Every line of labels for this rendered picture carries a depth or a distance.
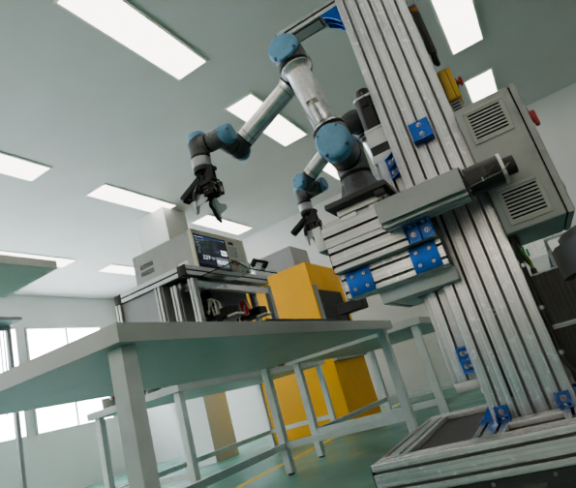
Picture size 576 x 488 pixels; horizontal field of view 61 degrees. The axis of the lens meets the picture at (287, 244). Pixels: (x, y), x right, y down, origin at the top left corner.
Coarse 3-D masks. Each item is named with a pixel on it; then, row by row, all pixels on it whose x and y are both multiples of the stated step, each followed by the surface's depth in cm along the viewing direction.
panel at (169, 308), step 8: (168, 288) 218; (168, 296) 216; (184, 296) 225; (216, 296) 246; (224, 296) 252; (232, 296) 259; (240, 296) 266; (168, 304) 214; (184, 304) 223; (192, 304) 228; (224, 304) 250; (232, 304) 256; (248, 304) 269; (168, 312) 212; (192, 312) 225; (168, 320) 210; (176, 320) 214; (192, 320) 223; (224, 320) 244; (232, 320) 251
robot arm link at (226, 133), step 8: (216, 128) 183; (224, 128) 180; (232, 128) 184; (208, 136) 182; (216, 136) 181; (224, 136) 180; (232, 136) 182; (208, 144) 183; (216, 144) 183; (224, 144) 183; (232, 144) 187
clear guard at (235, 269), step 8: (232, 264) 210; (240, 264) 213; (248, 264) 210; (256, 264) 219; (208, 272) 213; (216, 272) 215; (224, 272) 218; (232, 272) 222; (240, 272) 225; (248, 272) 229; (272, 272) 220; (200, 280) 219; (208, 280) 223; (216, 280) 227; (224, 280) 230; (232, 280) 235
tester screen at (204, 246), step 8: (200, 240) 232; (208, 240) 237; (216, 240) 243; (200, 248) 229; (208, 248) 235; (216, 248) 241; (224, 248) 247; (200, 256) 227; (216, 256) 238; (200, 264) 224; (208, 264) 230; (216, 264) 235
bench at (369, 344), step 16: (416, 320) 335; (368, 336) 350; (400, 336) 418; (416, 336) 337; (320, 352) 366; (336, 352) 391; (352, 352) 462; (432, 368) 329; (304, 384) 374; (384, 384) 520; (432, 384) 327; (448, 384) 486; (304, 400) 371; (384, 400) 505; (432, 400) 327; (352, 416) 426; (368, 416) 346; (384, 416) 340; (320, 432) 362; (320, 448) 359
